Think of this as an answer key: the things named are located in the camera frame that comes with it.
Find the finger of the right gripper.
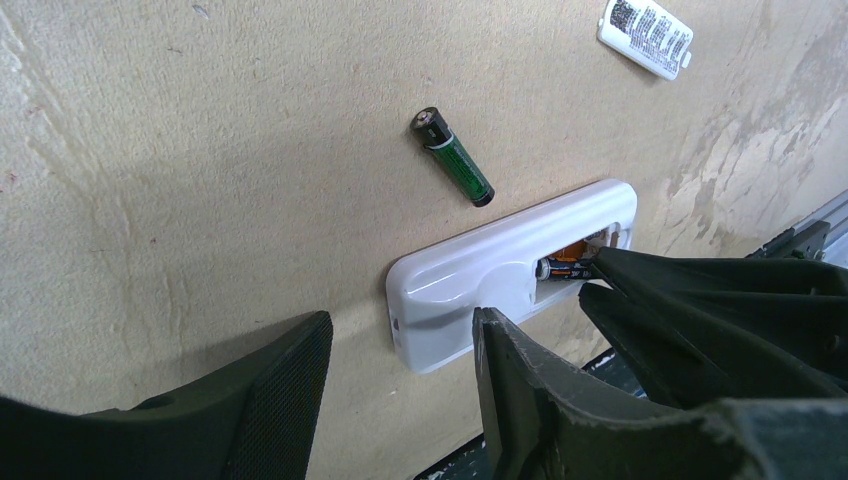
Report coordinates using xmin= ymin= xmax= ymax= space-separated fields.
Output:
xmin=589 ymin=248 xmax=847 ymax=312
xmin=579 ymin=284 xmax=847 ymax=409

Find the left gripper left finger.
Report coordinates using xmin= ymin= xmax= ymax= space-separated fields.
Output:
xmin=1 ymin=311 xmax=333 ymax=479

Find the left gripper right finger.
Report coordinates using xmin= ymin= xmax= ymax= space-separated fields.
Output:
xmin=472 ymin=308 xmax=847 ymax=479

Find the blue black battery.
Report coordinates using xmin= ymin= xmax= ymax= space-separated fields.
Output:
xmin=535 ymin=257 xmax=595 ymax=281

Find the white remote control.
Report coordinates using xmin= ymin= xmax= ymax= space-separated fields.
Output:
xmin=385 ymin=179 xmax=638 ymax=374

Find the green black battery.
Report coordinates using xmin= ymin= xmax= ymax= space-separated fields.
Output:
xmin=410 ymin=107 xmax=495 ymax=207

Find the white battery cover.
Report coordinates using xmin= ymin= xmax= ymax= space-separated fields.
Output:
xmin=597 ymin=0 xmax=694 ymax=81

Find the aluminium frame rail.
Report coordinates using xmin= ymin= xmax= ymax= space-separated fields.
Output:
xmin=747 ymin=191 xmax=847 ymax=268

